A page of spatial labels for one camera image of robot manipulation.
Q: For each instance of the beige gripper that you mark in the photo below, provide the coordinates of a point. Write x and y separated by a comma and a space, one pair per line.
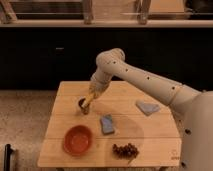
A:
99, 82

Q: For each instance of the yellow banana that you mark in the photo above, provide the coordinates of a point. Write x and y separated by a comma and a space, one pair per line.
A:
88, 99

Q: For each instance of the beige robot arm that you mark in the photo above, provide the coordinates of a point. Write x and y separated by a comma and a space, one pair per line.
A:
195, 107

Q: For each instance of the red bowl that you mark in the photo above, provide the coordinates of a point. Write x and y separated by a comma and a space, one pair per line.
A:
77, 140

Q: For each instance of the small dark cup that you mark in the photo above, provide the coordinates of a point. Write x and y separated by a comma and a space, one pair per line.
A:
86, 110

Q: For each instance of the blue sponge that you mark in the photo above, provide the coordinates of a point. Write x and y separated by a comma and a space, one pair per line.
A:
107, 124

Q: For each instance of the wooden table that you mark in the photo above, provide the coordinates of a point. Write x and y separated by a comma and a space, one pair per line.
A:
124, 127

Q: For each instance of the grey-blue folded cloth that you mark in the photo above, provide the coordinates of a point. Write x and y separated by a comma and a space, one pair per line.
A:
147, 108

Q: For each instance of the bunch of dark grapes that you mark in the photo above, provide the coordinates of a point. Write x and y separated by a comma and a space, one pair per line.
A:
126, 151

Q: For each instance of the black object at floor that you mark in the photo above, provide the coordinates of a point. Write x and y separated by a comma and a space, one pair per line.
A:
7, 155

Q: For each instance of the wooden shelf rail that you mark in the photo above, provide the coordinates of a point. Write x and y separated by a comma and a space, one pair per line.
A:
106, 13

